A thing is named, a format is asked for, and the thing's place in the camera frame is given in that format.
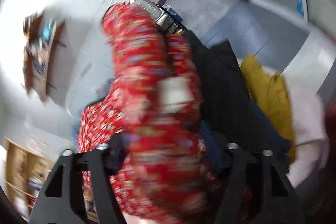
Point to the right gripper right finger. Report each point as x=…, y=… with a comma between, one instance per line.
x=256, y=188

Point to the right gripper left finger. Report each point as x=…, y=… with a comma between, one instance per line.
x=61, y=199

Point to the red floral padded coat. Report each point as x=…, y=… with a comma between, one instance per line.
x=155, y=102

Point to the navy blue folded garment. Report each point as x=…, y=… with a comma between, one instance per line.
x=265, y=132

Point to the pink polka dot bedsheet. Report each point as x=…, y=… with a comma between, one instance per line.
x=311, y=145

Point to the black folded garment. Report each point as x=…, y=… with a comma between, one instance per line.
x=226, y=105

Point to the mustard yellow garment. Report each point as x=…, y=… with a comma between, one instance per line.
x=271, y=95

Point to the wooden wall shelf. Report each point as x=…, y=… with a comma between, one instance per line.
x=38, y=54

